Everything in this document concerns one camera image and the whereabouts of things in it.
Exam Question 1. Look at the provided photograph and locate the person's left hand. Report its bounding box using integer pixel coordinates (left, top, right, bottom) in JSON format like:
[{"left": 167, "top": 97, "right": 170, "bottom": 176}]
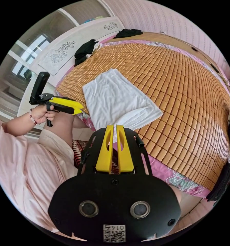
[{"left": 31, "top": 105, "right": 57, "bottom": 125}]

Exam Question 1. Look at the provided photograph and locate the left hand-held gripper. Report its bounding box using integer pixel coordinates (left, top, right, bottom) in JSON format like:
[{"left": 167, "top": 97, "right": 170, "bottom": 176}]
[{"left": 29, "top": 93, "right": 84, "bottom": 128}]

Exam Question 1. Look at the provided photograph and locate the pile of clothes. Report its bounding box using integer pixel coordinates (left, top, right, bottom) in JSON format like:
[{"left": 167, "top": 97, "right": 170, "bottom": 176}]
[{"left": 206, "top": 103, "right": 230, "bottom": 202}]

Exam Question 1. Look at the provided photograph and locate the person's left forearm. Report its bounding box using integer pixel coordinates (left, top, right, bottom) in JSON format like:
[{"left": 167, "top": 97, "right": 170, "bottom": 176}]
[{"left": 2, "top": 108, "right": 40, "bottom": 137}]

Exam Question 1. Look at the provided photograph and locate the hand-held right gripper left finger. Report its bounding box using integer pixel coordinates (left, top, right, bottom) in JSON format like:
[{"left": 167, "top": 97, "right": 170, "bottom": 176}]
[{"left": 95, "top": 125, "right": 114, "bottom": 172}]

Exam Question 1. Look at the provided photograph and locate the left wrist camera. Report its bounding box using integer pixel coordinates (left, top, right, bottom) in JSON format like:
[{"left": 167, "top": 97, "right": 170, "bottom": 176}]
[{"left": 29, "top": 71, "right": 51, "bottom": 103}]

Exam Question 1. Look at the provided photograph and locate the black garment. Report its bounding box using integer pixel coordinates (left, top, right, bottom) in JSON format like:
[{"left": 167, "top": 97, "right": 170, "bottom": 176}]
[
  {"left": 74, "top": 39, "right": 99, "bottom": 67},
  {"left": 115, "top": 28, "right": 144, "bottom": 39}
]

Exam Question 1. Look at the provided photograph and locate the person's body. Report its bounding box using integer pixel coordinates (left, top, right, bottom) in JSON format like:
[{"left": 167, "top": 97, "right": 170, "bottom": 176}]
[{"left": 0, "top": 110, "right": 184, "bottom": 234}]

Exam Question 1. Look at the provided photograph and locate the white short sleeve shirt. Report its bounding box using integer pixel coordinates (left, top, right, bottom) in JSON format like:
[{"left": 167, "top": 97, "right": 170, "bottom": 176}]
[{"left": 82, "top": 68, "right": 164, "bottom": 132}]

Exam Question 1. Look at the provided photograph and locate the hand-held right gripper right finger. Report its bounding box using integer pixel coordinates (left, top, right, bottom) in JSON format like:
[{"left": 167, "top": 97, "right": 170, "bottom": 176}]
[{"left": 116, "top": 125, "right": 136, "bottom": 174}]

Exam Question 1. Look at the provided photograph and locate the window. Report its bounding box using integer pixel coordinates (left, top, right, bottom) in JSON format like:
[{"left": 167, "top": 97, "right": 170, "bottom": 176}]
[{"left": 11, "top": 33, "right": 52, "bottom": 78}]

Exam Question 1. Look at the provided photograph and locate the bed with woven mat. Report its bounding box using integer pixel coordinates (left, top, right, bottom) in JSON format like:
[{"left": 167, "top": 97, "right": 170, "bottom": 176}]
[{"left": 17, "top": 17, "right": 230, "bottom": 198}]

